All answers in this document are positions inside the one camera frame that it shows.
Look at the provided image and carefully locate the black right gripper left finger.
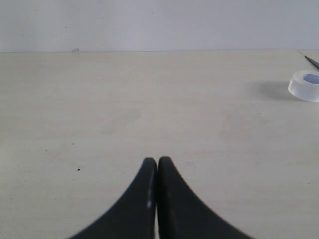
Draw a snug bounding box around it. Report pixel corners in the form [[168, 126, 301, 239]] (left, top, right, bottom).
[[72, 157, 157, 239]]

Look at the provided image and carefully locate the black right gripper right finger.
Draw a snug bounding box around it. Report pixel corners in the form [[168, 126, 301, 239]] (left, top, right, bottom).
[[157, 156, 251, 239]]

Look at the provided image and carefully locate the thin black rod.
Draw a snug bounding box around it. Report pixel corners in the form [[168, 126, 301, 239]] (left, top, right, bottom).
[[305, 55, 319, 70]]

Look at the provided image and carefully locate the clear tape roll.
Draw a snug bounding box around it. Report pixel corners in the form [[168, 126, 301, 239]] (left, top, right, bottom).
[[288, 71, 319, 103]]

